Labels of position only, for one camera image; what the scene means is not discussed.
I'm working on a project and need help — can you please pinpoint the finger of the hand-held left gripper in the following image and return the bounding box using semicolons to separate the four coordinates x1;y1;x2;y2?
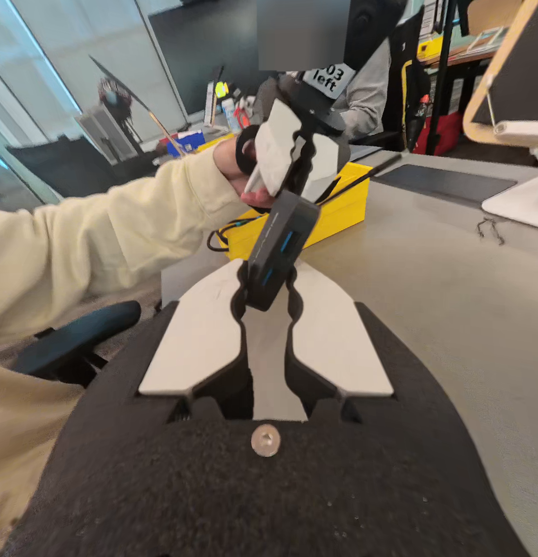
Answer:
301;133;340;202
244;98;304;197

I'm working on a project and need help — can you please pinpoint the red bag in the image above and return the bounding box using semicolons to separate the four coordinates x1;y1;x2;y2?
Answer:
412;111;465;156

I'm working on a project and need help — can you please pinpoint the black stand pole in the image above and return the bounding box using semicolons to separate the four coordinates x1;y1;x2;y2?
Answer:
426;0;459;155

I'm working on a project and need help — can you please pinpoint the wood-framed black panel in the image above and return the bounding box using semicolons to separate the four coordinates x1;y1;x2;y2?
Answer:
463;0;538;145

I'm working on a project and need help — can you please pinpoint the black hub adapter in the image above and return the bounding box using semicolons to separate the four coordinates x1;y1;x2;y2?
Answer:
247;190;322;312

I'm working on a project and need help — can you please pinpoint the person's cream sweatshirt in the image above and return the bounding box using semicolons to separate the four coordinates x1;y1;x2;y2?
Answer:
0;361;84;547

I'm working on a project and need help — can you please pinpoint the yellow box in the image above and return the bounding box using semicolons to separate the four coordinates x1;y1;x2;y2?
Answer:
417;36;445;60

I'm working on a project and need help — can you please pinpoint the yellow plastic bin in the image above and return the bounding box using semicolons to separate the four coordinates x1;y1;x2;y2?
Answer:
197;134;235;152
217;161;374;262

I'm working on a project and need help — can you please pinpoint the clear plastic bottle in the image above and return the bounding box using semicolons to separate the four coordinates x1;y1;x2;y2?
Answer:
221;98;242;132

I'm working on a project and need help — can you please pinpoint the person's left forearm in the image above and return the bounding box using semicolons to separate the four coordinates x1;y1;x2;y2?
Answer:
0;150;252;349

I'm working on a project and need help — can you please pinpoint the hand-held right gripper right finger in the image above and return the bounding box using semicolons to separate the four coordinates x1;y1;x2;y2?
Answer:
285;261;395;420

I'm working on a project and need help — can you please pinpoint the thin black hub cable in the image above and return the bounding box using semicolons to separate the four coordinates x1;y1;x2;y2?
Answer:
312;153;404;205

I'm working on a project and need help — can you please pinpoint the grey desk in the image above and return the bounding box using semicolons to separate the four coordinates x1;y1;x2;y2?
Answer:
160;150;538;557

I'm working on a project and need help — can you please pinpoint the wooden table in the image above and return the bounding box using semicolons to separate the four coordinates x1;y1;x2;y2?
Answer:
419;44;500;67

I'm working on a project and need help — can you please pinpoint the black bag yellow trim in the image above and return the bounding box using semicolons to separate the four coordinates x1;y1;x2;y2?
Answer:
390;24;431;152

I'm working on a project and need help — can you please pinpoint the clear acrylic holder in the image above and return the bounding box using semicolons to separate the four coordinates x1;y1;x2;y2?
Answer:
466;26;505;52

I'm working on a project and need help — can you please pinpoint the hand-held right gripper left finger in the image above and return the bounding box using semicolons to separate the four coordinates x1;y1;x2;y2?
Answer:
138;258;254;420

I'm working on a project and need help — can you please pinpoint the blue plastic bin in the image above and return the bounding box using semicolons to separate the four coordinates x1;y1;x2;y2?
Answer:
166;131;207;154

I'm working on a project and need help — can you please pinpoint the person's left hand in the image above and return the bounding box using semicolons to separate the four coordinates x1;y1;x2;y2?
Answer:
212;139;279;209

